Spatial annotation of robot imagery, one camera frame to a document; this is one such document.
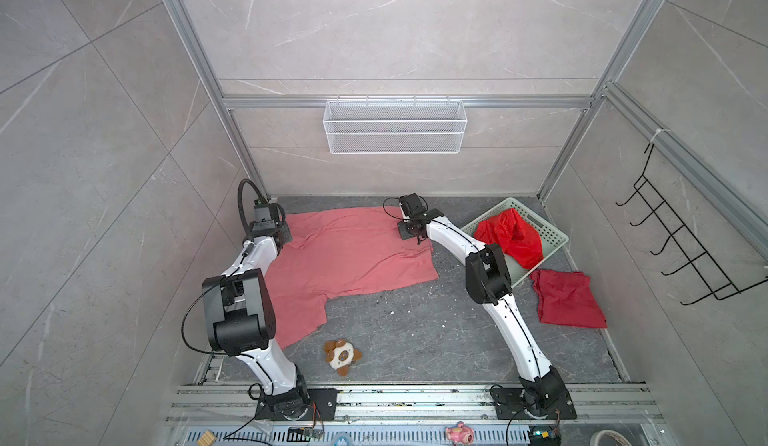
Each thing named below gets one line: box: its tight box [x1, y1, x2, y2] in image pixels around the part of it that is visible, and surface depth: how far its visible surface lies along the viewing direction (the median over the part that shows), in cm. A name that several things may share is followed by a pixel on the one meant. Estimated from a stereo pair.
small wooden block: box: [197, 430, 215, 446], surface depth 70 cm
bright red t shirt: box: [474, 208, 544, 270], surface depth 101 cm
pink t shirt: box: [266, 206, 439, 349], surface depth 102 cm
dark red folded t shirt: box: [529, 270, 608, 329], surface depth 92 cm
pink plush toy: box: [445, 421, 475, 445], surface depth 69 cm
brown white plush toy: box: [324, 338, 363, 377], surface depth 80 cm
